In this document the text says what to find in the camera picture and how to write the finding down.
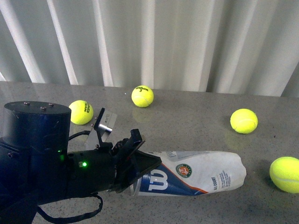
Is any Wilson tennis ball can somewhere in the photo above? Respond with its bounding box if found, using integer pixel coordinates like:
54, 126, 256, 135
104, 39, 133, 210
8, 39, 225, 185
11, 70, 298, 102
130, 151, 247, 196

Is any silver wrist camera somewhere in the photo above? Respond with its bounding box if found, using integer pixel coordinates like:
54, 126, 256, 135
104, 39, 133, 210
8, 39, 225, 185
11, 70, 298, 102
85, 108, 117, 150

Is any middle yellow tennis ball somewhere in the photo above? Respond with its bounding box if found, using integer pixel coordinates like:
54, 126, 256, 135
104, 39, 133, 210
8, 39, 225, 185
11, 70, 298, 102
69, 100, 93, 125

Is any right yellow tennis ball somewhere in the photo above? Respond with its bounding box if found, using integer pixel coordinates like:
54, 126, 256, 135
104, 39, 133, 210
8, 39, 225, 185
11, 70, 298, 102
230, 108, 258, 134

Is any far Wilson tennis ball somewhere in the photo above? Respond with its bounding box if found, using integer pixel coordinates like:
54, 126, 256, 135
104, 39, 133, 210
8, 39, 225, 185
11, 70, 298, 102
131, 85, 154, 108

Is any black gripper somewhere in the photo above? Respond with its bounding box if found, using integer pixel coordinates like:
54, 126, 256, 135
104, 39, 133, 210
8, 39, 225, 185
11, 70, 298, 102
94, 129, 162, 193

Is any edge yellow tennis ball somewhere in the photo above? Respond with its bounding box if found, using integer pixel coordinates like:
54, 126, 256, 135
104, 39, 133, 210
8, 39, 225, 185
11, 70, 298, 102
270, 157, 299, 194

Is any white pleated curtain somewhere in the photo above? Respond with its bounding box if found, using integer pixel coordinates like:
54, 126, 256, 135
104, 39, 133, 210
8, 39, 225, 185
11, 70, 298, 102
0, 0, 299, 97

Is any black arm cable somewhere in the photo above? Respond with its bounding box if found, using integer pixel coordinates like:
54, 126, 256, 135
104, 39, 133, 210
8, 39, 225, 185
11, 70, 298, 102
36, 130, 104, 224

